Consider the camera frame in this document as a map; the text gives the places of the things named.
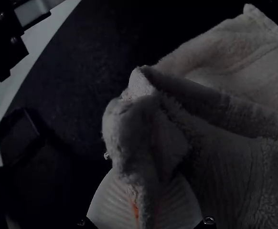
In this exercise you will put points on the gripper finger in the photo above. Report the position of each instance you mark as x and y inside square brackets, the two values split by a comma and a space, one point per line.
[177, 205]
[112, 205]

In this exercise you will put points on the pale towel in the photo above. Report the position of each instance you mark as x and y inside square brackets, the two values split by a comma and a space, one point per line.
[225, 119]

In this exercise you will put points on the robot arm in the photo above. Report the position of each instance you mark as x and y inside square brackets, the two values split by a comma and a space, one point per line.
[17, 136]

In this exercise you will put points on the black mat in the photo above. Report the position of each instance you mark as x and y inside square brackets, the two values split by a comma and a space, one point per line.
[86, 71]

